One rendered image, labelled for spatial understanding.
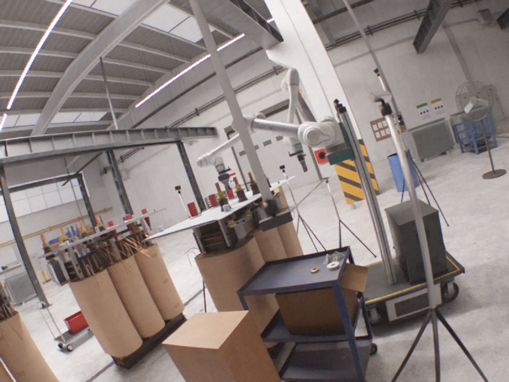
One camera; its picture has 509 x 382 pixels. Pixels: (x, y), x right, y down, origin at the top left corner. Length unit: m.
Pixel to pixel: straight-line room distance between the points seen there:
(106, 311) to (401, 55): 15.86
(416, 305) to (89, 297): 3.00
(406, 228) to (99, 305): 2.90
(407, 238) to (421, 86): 13.97
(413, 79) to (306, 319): 14.82
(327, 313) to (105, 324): 2.27
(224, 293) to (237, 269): 0.25
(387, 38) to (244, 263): 15.19
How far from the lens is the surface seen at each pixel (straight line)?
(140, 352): 3.51
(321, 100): 7.16
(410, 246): 2.16
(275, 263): 1.99
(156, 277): 3.48
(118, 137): 12.09
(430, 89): 15.85
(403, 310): 2.32
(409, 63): 15.93
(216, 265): 2.03
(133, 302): 3.27
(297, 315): 1.70
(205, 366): 1.33
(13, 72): 16.14
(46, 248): 3.40
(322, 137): 1.68
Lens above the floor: 1.52
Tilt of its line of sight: 3 degrees down
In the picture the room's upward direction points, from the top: 20 degrees counter-clockwise
